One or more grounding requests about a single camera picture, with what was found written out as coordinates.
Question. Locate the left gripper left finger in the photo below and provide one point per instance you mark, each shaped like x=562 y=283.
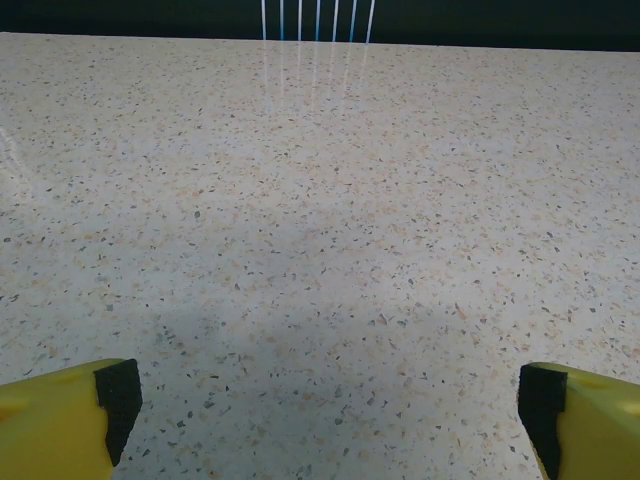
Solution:
x=50 y=430

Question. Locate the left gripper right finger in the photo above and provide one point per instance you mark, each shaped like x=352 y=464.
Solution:
x=600 y=430

